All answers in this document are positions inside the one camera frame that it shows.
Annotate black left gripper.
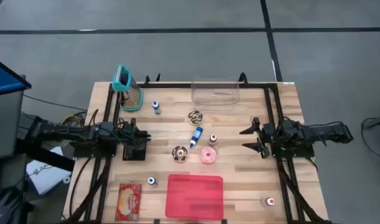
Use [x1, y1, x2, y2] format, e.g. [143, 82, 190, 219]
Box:
[121, 118, 152, 149]

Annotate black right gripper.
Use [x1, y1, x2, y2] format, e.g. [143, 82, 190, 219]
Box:
[239, 116, 283, 159]

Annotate chocolate iced donut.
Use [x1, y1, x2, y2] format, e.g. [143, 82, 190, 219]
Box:
[172, 145, 189, 163]
[187, 110, 204, 126]

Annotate large blue squeeze bottle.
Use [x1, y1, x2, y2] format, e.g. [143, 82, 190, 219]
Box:
[189, 126, 204, 149]

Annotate pink iced donut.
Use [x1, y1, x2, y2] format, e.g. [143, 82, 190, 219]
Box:
[200, 146, 218, 165]

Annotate red snack package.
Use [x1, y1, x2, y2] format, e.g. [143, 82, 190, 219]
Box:
[114, 182, 142, 222]

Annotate black perforated basket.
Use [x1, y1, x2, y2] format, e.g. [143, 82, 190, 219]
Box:
[122, 130, 148, 162]

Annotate teal metal box grater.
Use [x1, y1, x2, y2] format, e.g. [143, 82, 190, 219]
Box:
[111, 63, 144, 112]

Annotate clear plastic container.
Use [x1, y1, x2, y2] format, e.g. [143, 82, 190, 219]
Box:
[191, 77, 241, 111]

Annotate red plastic tray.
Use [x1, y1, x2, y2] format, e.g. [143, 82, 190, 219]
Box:
[164, 174, 225, 221]

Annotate black diagonal beam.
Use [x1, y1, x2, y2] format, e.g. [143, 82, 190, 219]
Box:
[14, 138, 75, 172]

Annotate white printed paper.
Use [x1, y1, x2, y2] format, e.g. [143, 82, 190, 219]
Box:
[25, 146, 72, 195]

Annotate grey cabinet with blue top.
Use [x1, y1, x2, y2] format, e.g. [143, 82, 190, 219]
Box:
[0, 55, 32, 159]

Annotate dark grey desk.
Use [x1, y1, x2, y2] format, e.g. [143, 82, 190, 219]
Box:
[0, 152, 30, 224]

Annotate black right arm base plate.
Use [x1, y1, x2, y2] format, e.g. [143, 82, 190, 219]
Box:
[270, 144, 315, 158]

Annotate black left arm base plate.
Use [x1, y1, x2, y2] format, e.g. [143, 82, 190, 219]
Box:
[73, 144, 118, 158]

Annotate thin black floor cable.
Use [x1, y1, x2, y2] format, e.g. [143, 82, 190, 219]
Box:
[23, 95, 88, 112]

